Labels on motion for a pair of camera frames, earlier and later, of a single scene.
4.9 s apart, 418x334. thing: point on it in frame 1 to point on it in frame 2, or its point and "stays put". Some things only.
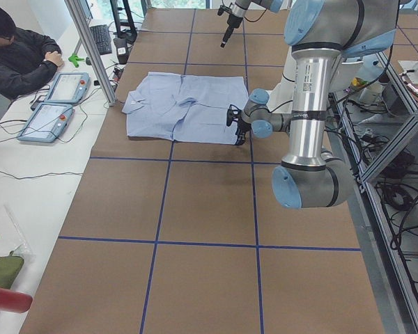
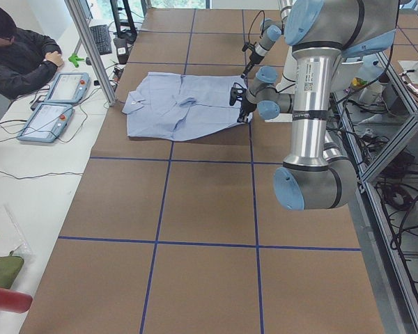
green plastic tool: [75, 60] stays put
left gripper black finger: [241, 136] to [242, 116]
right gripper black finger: [228, 33] to [247, 70]
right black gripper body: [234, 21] to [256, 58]
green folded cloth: [6, 269] stays put
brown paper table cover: [165, 236] stays put
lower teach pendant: [47, 122] stays put
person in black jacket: [18, 61] stays put
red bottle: [8, 300] stays put
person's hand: [55, 58] stays put
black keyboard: [102, 35] stays put
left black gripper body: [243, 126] to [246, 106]
